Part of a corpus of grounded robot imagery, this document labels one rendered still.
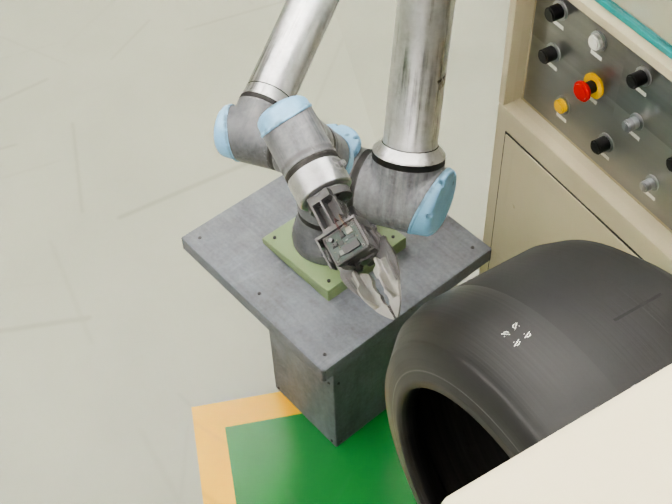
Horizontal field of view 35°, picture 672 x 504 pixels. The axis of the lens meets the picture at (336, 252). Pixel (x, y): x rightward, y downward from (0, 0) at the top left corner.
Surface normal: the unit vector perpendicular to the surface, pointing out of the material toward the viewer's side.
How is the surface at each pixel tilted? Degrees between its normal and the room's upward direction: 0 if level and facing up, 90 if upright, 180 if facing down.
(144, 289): 0
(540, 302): 21
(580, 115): 90
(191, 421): 0
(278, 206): 0
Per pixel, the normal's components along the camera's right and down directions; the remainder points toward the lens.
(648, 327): -0.03, -0.65
